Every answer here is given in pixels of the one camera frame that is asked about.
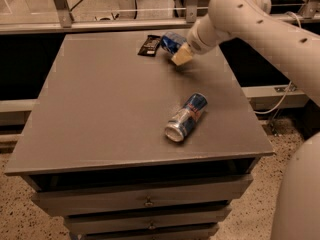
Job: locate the grey drawer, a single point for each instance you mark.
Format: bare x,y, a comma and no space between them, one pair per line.
149,220
131,197
186,232

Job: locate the bottom grey drawer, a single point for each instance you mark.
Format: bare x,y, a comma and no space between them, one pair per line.
186,232

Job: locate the red bull can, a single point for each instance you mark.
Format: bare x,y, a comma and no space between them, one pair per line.
186,118

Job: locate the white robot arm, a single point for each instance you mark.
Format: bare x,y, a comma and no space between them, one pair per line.
295,52

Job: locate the blue pepsi can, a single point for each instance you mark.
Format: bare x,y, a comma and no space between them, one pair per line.
171,42

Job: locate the metal railing frame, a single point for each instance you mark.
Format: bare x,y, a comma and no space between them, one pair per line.
77,16

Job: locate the grey drawer cabinet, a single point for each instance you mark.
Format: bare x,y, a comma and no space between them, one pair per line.
100,121

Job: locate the middle grey drawer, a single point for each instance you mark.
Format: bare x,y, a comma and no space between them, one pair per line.
149,220

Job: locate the top grey drawer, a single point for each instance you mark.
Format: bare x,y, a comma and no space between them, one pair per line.
131,197

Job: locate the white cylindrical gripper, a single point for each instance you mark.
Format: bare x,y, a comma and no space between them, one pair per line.
197,43

